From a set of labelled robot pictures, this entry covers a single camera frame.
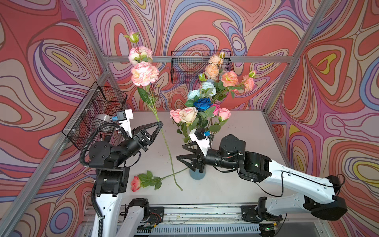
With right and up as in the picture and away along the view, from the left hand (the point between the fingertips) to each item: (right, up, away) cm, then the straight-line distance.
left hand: (164, 128), depth 49 cm
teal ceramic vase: (+13, -28, +36) cm, 48 cm away
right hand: (+5, -11, +4) cm, 13 cm away
